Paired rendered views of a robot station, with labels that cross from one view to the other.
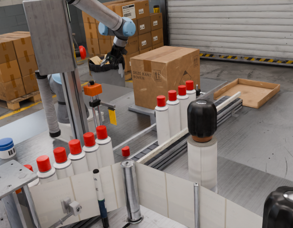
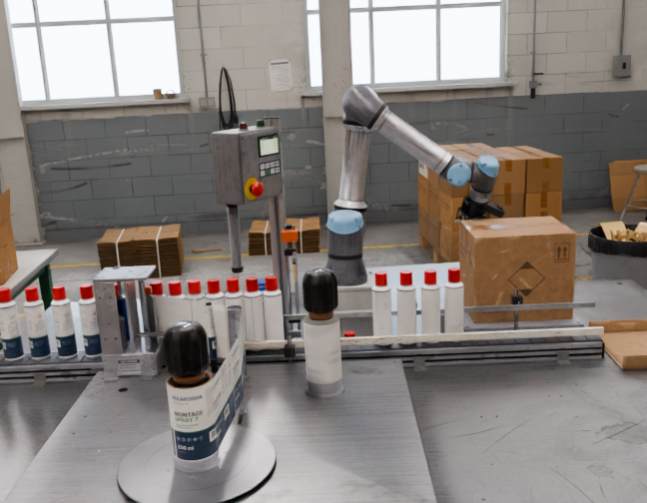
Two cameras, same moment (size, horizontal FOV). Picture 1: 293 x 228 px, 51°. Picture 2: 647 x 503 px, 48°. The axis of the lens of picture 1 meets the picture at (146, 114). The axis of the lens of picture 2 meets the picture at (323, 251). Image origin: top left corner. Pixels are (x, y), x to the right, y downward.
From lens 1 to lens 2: 1.38 m
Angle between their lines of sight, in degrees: 45
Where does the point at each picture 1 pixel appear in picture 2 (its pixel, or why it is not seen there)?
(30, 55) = (515, 194)
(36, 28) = (217, 158)
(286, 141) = (551, 415)
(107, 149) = (269, 303)
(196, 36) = not seen: outside the picture
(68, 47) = (239, 181)
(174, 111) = (400, 300)
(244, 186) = (364, 406)
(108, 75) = (615, 264)
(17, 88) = not seen: hidden behind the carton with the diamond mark
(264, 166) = (455, 419)
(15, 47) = not seen: hidden behind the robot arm
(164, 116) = (376, 299)
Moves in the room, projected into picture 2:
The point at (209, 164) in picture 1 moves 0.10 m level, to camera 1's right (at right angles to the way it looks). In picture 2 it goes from (314, 348) to (343, 360)
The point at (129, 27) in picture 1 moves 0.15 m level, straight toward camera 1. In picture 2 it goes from (456, 173) to (427, 180)
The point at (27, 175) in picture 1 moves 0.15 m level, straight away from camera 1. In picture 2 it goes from (142, 275) to (175, 259)
